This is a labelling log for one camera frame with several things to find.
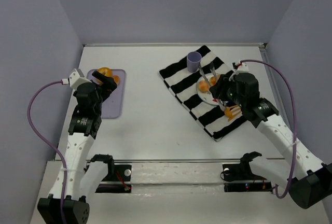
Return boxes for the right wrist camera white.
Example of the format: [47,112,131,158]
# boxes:
[232,61,249,75]

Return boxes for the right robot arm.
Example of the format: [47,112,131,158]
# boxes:
[210,72,331,209]

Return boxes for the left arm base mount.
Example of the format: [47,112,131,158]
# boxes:
[95,164,132,193]

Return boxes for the black white striped cloth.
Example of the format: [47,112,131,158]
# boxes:
[159,57,249,142]

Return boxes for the lilac plastic cup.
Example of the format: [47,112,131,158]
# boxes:
[186,51,202,73]

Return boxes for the large orange bread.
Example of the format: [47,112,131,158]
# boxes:
[209,74,220,86]

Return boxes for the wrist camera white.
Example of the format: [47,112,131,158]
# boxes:
[61,68,91,90]
[232,61,249,75]

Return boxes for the small golden bread roll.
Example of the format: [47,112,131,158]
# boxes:
[198,80,210,93]

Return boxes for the watermelon pattern plate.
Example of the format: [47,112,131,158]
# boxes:
[196,73,233,106]

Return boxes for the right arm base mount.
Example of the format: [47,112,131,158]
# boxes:
[220,151,274,193]

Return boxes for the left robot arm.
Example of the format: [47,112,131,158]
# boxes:
[37,68,117,223]

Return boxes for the lilac plastic tray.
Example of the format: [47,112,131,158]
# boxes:
[97,67,127,119]

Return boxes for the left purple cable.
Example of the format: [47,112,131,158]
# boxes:
[27,78,68,223]

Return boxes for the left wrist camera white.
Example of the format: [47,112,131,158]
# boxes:
[61,68,91,90]

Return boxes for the orange plastic fork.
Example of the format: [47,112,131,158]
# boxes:
[224,105,242,122]

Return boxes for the metal food tongs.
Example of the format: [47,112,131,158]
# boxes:
[198,63,226,110]

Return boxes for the metal table edge rail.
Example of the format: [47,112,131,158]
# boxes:
[83,43,266,48]

